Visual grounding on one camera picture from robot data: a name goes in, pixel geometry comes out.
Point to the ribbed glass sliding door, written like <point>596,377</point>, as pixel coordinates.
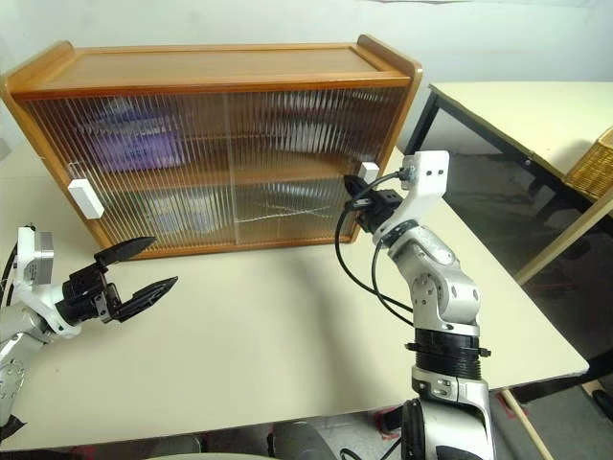
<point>297,144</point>
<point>201,144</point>

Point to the purple tissue box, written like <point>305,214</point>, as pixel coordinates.
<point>139,148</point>

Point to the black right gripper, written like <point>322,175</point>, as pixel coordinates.
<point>383,197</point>

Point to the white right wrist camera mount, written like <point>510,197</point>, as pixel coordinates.
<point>426,187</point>

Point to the white plastic bottle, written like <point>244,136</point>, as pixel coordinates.
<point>198,211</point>
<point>165,211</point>

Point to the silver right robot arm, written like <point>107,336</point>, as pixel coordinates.
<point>440,287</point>

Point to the wooden tabletop cabinet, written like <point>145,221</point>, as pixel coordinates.
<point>215,62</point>

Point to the woven wicker basket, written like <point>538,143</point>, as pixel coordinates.
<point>594,167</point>

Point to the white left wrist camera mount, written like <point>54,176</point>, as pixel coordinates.
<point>24,268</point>

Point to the black rounded object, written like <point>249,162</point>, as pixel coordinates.
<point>602,398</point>

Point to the wooden stick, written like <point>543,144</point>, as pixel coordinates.
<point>524,421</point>

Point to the cream table with black frame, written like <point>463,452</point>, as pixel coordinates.
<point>503,105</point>

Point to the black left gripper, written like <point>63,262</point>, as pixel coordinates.
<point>86,297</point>

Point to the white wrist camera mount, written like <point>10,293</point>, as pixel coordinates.
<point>426,187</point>
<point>24,268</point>

